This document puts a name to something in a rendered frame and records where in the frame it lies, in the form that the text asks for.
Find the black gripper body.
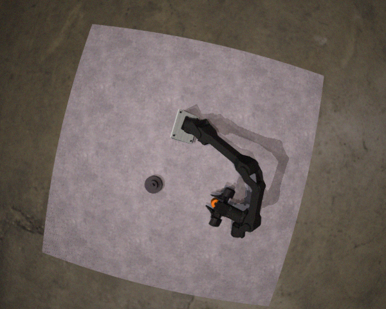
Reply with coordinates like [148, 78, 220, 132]
[208, 187, 236, 227]

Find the orange cylinder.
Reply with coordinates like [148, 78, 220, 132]
[211, 198, 218, 207]

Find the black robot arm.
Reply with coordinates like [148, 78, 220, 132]
[181, 117, 266, 238]

